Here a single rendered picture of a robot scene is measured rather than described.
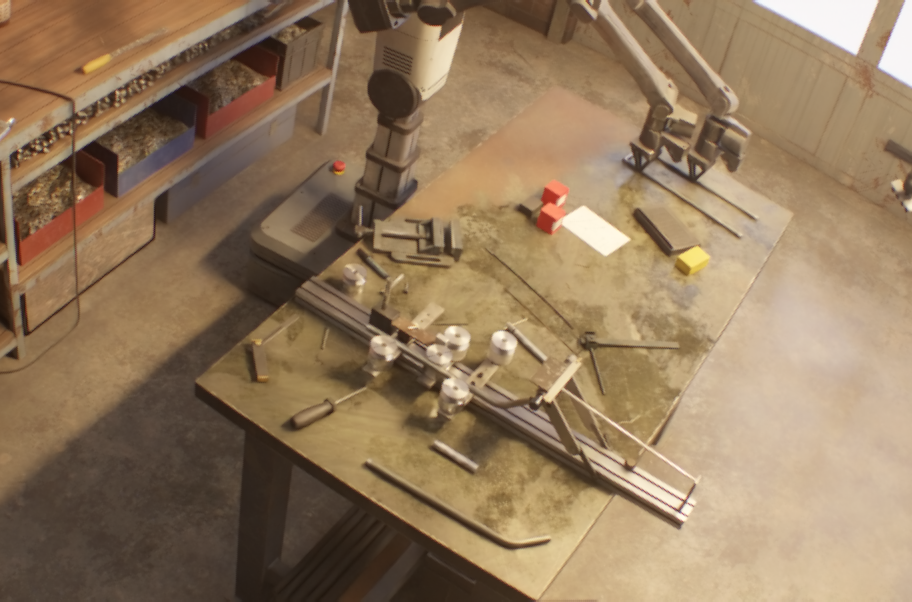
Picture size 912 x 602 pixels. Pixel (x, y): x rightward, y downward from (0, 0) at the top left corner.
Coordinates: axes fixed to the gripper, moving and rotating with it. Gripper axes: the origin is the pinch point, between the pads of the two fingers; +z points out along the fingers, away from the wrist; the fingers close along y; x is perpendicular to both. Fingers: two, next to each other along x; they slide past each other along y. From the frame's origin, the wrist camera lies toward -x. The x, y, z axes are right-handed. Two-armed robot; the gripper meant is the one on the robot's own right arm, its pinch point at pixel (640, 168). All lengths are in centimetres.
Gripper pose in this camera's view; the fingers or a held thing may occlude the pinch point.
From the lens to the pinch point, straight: 300.9
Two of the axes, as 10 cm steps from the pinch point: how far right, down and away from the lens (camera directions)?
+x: -7.6, -5.5, 3.6
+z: -1.9, 7.1, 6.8
